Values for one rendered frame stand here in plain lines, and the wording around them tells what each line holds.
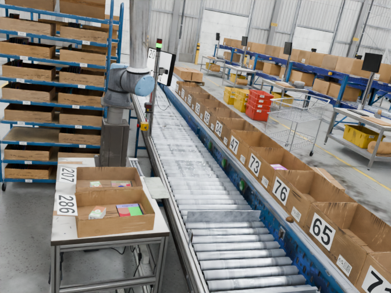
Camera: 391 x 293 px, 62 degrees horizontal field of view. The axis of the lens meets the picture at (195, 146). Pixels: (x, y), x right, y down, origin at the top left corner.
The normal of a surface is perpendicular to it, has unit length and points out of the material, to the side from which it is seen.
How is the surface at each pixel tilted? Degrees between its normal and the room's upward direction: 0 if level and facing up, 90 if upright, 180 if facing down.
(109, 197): 89
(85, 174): 89
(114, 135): 90
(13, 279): 0
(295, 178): 89
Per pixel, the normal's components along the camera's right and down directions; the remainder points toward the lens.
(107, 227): 0.37, 0.38
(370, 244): -0.96, -0.07
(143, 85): 0.77, 0.42
